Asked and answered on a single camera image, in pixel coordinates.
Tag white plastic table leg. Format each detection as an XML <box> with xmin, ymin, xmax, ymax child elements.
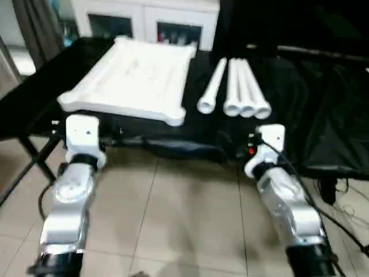
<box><xmin>242</xmin><ymin>59</ymin><xmax>272</xmax><ymax>119</ymax></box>
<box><xmin>236</xmin><ymin>58</ymin><xmax>257</xmax><ymax>118</ymax></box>
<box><xmin>197</xmin><ymin>57</ymin><xmax>228</xmax><ymax>114</ymax></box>
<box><xmin>223</xmin><ymin>58</ymin><xmax>242</xmax><ymax>118</ymax></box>

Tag white plastic table top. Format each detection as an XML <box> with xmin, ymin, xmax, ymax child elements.
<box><xmin>57</xmin><ymin>36</ymin><xmax>198</xmax><ymax>127</ymax></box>

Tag black plastic sheet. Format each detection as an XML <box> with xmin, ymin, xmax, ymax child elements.
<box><xmin>0</xmin><ymin>36</ymin><xmax>369</xmax><ymax>177</ymax></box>

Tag black floor object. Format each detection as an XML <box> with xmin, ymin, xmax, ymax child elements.
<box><xmin>319</xmin><ymin>178</ymin><xmax>338</xmax><ymax>204</ymax></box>

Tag black backdrop cloth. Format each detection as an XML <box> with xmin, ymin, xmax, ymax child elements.
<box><xmin>213</xmin><ymin>0</ymin><xmax>369</xmax><ymax>58</ymax></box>

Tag white glass-door cabinet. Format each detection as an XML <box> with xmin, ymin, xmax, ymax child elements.
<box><xmin>70</xmin><ymin>0</ymin><xmax>221</xmax><ymax>51</ymax></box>

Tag grey curtain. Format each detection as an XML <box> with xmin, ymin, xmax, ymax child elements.
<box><xmin>11</xmin><ymin>0</ymin><xmax>70</xmax><ymax>63</ymax></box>

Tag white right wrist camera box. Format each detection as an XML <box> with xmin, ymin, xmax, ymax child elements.
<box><xmin>244</xmin><ymin>123</ymin><xmax>286</xmax><ymax>178</ymax></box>

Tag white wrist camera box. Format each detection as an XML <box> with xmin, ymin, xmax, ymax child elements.
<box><xmin>244</xmin><ymin>123</ymin><xmax>286</xmax><ymax>178</ymax></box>
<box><xmin>65</xmin><ymin>114</ymin><xmax>106</xmax><ymax>174</ymax></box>

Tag thin black floor cables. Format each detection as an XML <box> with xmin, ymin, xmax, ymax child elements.
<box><xmin>315</xmin><ymin>173</ymin><xmax>369</xmax><ymax>223</ymax></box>

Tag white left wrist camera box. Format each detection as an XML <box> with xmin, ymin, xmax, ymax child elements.
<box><xmin>65</xmin><ymin>114</ymin><xmax>106</xmax><ymax>174</ymax></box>

